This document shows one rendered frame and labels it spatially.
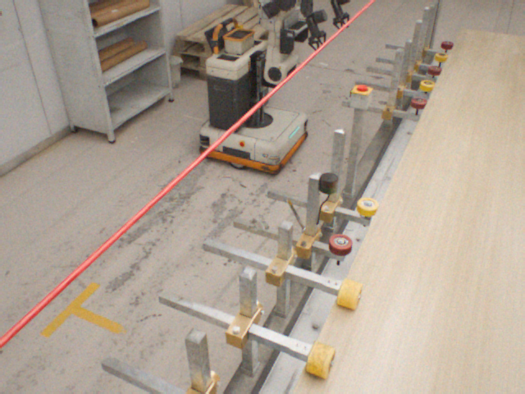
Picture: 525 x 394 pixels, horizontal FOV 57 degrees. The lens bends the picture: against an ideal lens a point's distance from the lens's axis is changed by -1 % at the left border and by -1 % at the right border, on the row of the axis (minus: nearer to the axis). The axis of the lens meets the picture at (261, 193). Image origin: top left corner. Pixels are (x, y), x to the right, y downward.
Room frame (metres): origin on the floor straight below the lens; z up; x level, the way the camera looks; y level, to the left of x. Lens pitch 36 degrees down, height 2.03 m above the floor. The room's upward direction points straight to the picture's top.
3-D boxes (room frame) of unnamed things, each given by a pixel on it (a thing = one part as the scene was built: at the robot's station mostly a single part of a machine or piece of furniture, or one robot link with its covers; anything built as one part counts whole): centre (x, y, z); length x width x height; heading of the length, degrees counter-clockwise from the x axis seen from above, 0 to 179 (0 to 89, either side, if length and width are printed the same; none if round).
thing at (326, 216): (1.56, -0.28, 0.83); 0.14 x 0.06 x 0.05; 154
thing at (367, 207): (1.48, -0.40, 0.85); 0.08 x 0.08 x 0.11
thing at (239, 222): (1.35, -0.09, 0.84); 0.43 x 0.03 x 0.04; 64
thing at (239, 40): (3.41, 0.16, 0.87); 0.23 x 0.15 x 0.11; 154
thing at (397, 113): (2.46, -0.66, 0.81); 0.43 x 0.03 x 0.04; 64
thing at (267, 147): (3.36, 0.05, 0.16); 0.67 x 0.64 x 0.25; 64
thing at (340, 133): (1.58, -0.29, 0.93); 0.04 x 0.04 x 0.48; 64
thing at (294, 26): (3.24, -0.21, 0.99); 0.28 x 0.16 x 0.22; 154
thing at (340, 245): (1.26, -0.27, 0.85); 0.08 x 0.08 x 0.11
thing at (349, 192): (1.81, -0.40, 0.93); 0.05 x 0.05 x 0.45; 64
